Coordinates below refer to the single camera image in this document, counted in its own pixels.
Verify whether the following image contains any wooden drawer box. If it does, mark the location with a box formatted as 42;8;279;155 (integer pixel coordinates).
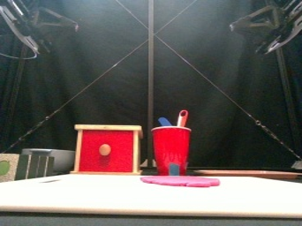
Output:
69;124;144;176

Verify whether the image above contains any flat pink dough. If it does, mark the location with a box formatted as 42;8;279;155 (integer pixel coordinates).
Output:
139;175;222;188

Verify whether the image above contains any blue plastic utensil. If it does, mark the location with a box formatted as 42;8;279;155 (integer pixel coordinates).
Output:
156;117;175;128

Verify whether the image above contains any pinkish speckled toy block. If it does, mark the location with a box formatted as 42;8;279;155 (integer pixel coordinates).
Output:
0;153;21;184

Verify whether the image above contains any dark green slatted toy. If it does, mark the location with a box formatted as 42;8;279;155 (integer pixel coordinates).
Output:
14;154;54;181

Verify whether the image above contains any brown tray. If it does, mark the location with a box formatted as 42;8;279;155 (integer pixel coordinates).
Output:
192;169;302;180

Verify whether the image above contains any red plastic cup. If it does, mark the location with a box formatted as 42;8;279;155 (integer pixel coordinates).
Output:
149;125;192;177

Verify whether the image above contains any small blue toy piece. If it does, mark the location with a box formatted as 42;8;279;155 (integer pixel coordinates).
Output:
167;162;181;177

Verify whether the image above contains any black frame post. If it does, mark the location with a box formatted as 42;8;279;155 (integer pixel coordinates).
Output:
4;43;28;149
274;48;300;166

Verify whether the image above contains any diagonal steel brace cable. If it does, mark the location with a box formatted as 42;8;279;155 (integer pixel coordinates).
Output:
0;0;197;154
113;0;302;162

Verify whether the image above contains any thin grey frame pole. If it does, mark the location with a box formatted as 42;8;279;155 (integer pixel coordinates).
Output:
147;0;156;169

